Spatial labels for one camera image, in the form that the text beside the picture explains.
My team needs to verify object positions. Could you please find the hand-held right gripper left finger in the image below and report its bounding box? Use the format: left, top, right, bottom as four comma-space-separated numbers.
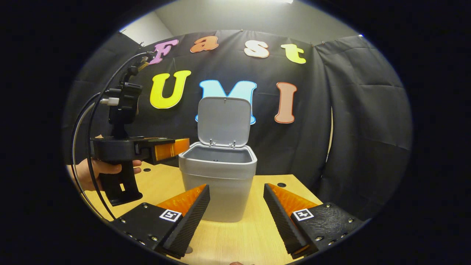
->
110, 184, 211, 259

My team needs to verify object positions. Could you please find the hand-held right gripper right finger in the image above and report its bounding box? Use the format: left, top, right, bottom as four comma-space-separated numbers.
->
263, 183, 365, 259

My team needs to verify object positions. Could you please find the grey desktop garbage bin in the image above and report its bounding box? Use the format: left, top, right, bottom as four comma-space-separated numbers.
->
178, 96, 257, 223

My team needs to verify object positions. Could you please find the wooden desktop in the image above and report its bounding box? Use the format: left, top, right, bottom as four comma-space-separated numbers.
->
66, 162, 324, 265

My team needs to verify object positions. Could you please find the black backdrop cloth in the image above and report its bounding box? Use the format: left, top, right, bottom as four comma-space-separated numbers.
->
63, 29, 412, 221

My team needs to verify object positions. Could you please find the black cable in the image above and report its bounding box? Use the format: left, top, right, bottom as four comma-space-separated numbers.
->
86, 52, 155, 221

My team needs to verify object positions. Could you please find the grey cable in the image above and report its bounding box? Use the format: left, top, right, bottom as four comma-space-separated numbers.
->
71, 92, 111, 208

